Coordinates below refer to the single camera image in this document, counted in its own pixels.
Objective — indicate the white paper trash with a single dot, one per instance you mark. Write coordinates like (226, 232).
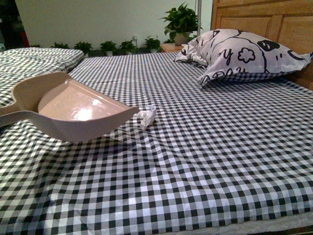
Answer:
(147, 116)

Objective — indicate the beige plastic dustpan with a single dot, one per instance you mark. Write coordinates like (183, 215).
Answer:
(64, 108)

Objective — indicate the small wooden side table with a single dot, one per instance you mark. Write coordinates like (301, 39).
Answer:
(170, 47)

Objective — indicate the small potted plant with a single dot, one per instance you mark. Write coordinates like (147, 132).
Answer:
(84, 47)
(152, 44)
(128, 47)
(108, 47)

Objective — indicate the black white checkered bed sheet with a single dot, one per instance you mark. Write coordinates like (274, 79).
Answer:
(229, 158)

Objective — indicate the cartoon print pillow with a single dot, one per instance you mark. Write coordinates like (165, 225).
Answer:
(236, 55)

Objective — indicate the large potted green plant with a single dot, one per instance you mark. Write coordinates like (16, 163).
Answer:
(182, 21)

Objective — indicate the metal pole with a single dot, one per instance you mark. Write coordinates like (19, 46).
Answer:
(199, 10)

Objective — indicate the folded checkered quilt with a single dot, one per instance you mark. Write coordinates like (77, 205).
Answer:
(19, 64)

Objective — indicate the wooden headboard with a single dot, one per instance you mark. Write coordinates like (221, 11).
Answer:
(287, 22)

